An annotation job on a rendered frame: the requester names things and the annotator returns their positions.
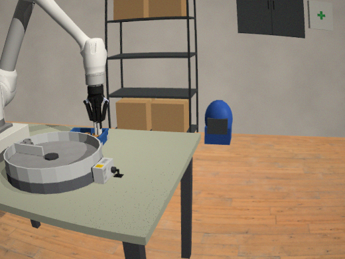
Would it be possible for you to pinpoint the blue square tray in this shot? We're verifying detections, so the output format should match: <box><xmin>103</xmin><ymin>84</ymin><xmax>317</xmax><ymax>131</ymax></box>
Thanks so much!
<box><xmin>70</xmin><ymin>128</ymin><xmax>109</xmax><ymax>147</ymax></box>

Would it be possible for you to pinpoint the grey round turning table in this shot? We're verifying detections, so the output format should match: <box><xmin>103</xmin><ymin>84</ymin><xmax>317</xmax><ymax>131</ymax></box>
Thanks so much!
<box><xmin>3</xmin><ymin>131</ymin><xmax>123</xmax><ymax>194</ymax></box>

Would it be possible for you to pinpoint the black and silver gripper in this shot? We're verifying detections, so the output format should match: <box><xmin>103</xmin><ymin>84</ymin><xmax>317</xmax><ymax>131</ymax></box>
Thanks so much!
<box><xmin>84</xmin><ymin>85</ymin><xmax>109</xmax><ymax>137</ymax></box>

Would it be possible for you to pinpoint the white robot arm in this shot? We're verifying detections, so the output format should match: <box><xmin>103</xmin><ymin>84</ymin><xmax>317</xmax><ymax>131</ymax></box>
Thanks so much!
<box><xmin>0</xmin><ymin>0</ymin><xmax>107</xmax><ymax>133</ymax></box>

